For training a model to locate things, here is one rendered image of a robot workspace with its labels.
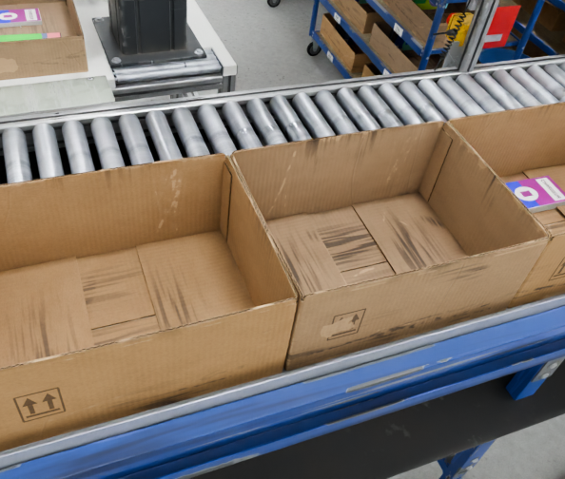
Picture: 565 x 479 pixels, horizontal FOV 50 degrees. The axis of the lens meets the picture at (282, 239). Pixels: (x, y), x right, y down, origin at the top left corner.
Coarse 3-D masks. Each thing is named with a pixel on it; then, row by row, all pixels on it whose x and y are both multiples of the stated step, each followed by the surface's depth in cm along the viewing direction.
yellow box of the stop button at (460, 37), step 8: (456, 16) 173; (472, 16) 174; (448, 24) 176; (456, 24) 173; (464, 24) 170; (440, 32) 172; (448, 32) 172; (456, 32) 173; (464, 32) 172; (456, 40) 174
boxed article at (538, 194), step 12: (528, 180) 119; (540, 180) 119; (552, 180) 120; (516, 192) 116; (528, 192) 116; (540, 192) 117; (552, 192) 117; (564, 192) 118; (528, 204) 114; (540, 204) 114; (552, 204) 115; (564, 204) 117
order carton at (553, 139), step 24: (456, 120) 104; (480, 120) 107; (504, 120) 109; (528, 120) 112; (552, 120) 115; (480, 144) 112; (504, 144) 115; (528, 144) 117; (552, 144) 120; (504, 168) 120; (528, 168) 123; (552, 168) 125; (552, 216) 115; (552, 240) 87; (552, 264) 92; (528, 288) 95; (552, 288) 99
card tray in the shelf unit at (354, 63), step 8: (328, 16) 307; (328, 24) 300; (328, 32) 302; (336, 32) 294; (328, 40) 304; (336, 40) 295; (336, 48) 297; (344, 48) 288; (352, 48) 303; (344, 56) 290; (352, 56) 283; (360, 56) 282; (344, 64) 291; (352, 64) 284; (360, 64) 285; (352, 72) 287
